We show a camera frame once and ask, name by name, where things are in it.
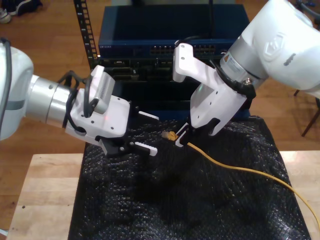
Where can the black rack server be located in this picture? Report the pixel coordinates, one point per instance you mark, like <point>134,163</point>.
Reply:
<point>150,70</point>

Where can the black bubble wrap mat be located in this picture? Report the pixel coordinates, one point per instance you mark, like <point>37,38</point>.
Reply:
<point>175,200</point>

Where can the brown wooden chair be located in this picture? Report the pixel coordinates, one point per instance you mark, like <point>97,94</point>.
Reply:
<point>310,127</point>

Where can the dark sneaker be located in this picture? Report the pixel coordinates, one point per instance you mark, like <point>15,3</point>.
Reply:
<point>25,7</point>

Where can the white sneaker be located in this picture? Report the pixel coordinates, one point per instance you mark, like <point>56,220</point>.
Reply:
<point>4,16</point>

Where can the blue network switch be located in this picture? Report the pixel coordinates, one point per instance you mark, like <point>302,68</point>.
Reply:
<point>150,22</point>

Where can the black perforated rack post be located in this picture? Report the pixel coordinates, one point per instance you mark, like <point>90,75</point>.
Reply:
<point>82,25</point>

